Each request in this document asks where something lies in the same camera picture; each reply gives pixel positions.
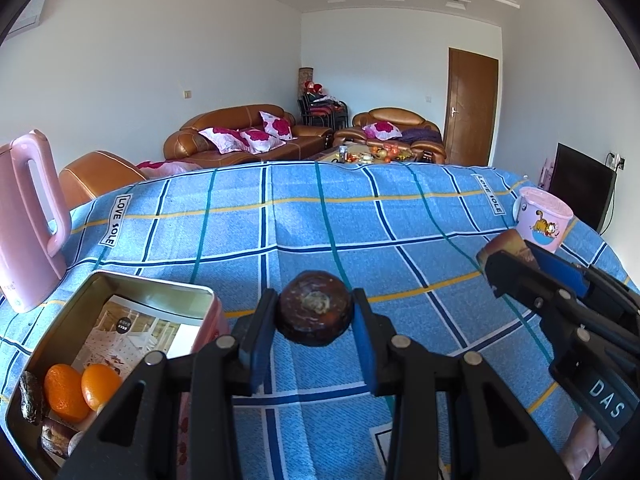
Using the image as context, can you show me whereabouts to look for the large orange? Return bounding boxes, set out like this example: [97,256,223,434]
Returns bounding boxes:
[44,364,91,422]

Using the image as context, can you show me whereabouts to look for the white air conditioner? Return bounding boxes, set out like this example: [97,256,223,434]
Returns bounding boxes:
[7,0,47,36]

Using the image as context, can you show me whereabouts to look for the pink cartoon-print bucket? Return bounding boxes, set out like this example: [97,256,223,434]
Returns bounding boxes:
[514,186,575,254]

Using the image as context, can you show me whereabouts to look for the long brown leather sofa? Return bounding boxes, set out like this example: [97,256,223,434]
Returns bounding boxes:
[163,105,335,168]

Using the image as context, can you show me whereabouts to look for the brown leather armchair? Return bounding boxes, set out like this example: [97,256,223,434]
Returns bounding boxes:
[334,107,447,163]

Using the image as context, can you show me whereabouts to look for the brown wooden door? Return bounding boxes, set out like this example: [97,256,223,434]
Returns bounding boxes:
[444,47,500,166]

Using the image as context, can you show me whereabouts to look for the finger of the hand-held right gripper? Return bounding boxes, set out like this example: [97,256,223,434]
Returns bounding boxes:
[525,241,640,321]
[486,251,591,346]

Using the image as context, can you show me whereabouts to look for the black television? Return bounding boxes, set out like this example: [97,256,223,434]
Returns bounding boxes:
[547,142,616,233]

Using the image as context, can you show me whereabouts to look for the coffee table with clutter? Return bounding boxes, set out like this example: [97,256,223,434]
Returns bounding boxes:
[316,142,416,163]

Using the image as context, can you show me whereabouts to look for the stacked dark chairs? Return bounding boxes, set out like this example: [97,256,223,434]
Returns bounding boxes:
[297,95,349,128]

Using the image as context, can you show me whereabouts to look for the pink tin box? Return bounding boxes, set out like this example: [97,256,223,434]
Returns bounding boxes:
[4,270,231,480]

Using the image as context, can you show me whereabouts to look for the dark chocolate pastry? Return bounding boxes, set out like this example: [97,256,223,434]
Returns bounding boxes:
[277,270,355,346]

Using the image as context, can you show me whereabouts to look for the printed paper leaflet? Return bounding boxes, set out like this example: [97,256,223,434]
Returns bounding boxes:
[72,295,206,386]

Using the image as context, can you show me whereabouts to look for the white pillow with red flowers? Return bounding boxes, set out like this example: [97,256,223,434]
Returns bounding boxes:
[199,127,251,154]
[259,111,295,142]
[240,129,286,155]
[364,121,402,142]

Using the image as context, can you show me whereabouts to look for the plain dark round fruit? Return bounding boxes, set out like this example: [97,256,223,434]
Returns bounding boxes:
[20,371,48,426]

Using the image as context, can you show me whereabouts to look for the purple blanket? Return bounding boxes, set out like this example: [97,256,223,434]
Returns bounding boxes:
[400,129,443,145]

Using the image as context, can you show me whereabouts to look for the pink electric kettle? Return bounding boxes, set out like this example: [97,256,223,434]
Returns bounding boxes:
[0,130,72,313]

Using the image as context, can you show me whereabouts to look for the blue plaid tablecloth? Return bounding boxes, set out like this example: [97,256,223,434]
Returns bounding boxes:
[0,160,633,480]

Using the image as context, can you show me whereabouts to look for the small oat-topped round cup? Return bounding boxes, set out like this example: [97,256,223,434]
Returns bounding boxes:
[476,229,538,271]

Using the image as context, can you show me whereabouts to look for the person's right hand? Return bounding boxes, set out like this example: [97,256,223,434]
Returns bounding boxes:
[560,412,613,480]

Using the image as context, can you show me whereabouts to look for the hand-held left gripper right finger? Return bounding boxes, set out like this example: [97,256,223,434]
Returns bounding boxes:
[352,288,571,480]

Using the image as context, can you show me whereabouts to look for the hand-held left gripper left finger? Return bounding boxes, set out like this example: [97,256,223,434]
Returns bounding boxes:
[57,288,278,480]

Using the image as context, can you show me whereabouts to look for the small orange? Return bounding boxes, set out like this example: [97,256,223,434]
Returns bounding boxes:
[81,364,123,411]

